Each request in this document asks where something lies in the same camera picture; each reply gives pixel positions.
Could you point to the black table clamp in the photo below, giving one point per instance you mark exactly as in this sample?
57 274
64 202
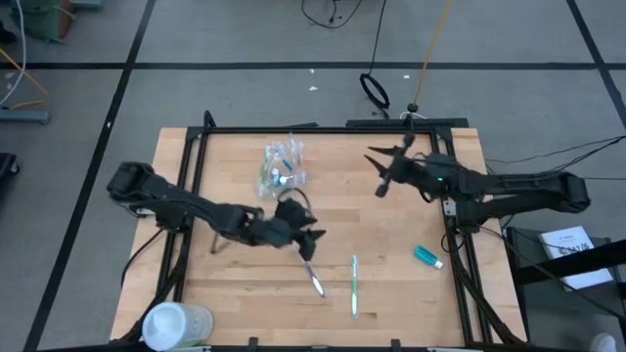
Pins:
396 344
253 343

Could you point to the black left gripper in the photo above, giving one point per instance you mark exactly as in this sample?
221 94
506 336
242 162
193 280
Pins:
274 230

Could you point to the green bag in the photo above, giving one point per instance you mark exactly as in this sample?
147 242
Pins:
41 19

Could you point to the grey metal bar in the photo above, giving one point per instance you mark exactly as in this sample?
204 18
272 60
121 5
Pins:
24 116

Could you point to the black power strip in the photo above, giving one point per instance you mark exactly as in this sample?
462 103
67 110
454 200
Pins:
391 122

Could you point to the green white toothbrush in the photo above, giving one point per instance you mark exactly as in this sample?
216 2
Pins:
355 288
266 161

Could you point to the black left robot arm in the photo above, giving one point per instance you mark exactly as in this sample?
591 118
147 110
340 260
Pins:
186 200

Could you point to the black pole foot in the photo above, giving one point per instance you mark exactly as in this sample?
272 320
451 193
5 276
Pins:
413 107

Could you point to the white plastic canister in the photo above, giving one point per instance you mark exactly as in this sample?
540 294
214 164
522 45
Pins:
173 325

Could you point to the clear plastic bag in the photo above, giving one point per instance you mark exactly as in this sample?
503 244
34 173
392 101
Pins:
281 168

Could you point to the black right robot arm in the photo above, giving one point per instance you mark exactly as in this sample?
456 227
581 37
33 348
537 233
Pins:
513 188

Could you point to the black side cart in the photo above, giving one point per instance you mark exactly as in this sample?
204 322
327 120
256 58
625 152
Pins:
523 249

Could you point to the person's white shoe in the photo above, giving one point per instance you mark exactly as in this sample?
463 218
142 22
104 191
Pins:
602 342

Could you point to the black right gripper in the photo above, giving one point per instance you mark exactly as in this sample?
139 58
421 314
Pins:
420 173

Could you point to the person's black shoe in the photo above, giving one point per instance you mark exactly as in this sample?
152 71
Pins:
6 34

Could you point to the black caster base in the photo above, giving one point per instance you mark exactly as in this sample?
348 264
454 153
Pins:
7 163

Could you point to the white printed booklet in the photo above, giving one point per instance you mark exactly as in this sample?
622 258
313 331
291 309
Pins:
574 254

